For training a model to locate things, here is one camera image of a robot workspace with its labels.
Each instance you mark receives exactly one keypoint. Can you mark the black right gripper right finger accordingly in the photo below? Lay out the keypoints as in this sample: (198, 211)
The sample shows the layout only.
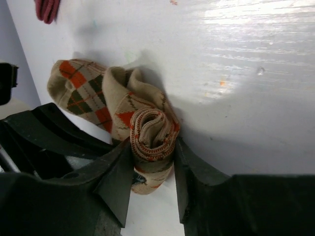
(211, 203)

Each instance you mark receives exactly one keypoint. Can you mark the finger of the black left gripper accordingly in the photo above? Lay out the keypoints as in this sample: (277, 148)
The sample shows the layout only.
(38, 142)

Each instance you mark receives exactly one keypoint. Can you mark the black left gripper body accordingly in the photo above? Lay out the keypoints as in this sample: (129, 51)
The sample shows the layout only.
(8, 81)

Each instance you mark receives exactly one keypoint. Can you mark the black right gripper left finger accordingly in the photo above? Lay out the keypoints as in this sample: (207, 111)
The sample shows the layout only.
(91, 201)

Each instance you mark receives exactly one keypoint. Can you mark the tan orange argyle sock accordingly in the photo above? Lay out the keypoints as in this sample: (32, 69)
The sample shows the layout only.
(118, 101)

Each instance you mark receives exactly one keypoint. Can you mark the tan sock with purple stripes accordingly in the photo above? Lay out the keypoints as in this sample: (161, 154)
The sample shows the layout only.
(46, 10)

